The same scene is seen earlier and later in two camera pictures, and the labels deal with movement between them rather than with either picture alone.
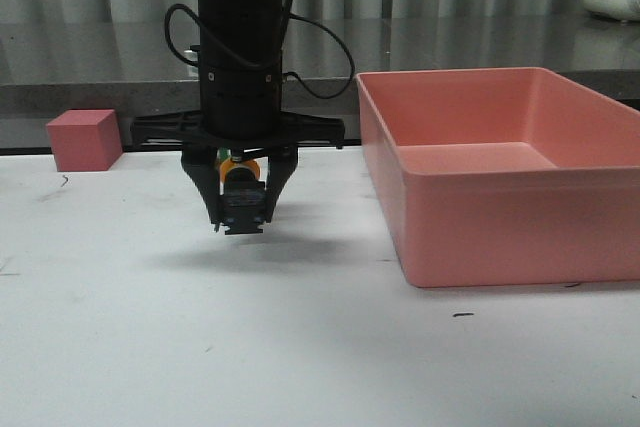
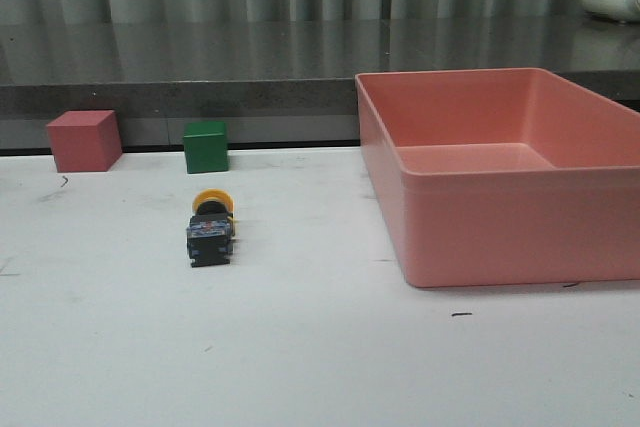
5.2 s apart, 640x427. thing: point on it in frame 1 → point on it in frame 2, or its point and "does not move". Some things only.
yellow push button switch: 243,194 → 211,229
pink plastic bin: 505,176 does not move
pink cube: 85,140 does not move
